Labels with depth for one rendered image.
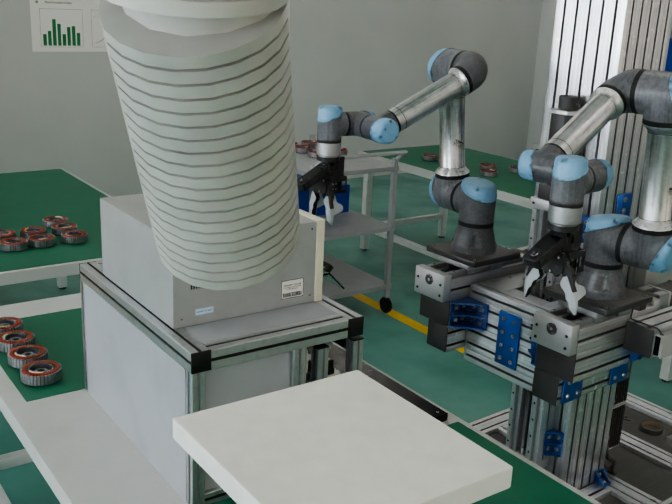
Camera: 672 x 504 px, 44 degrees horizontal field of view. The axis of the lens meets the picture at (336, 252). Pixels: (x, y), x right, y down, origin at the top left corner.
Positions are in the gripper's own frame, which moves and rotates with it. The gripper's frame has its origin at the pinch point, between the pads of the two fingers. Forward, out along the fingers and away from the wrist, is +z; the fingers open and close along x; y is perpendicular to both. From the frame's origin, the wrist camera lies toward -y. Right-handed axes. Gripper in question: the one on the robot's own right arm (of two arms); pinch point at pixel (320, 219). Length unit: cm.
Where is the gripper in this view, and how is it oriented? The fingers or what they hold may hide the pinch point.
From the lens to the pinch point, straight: 264.7
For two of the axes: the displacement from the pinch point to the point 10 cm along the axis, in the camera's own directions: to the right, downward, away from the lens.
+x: -6.1, -2.6, 7.5
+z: -0.5, 9.6, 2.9
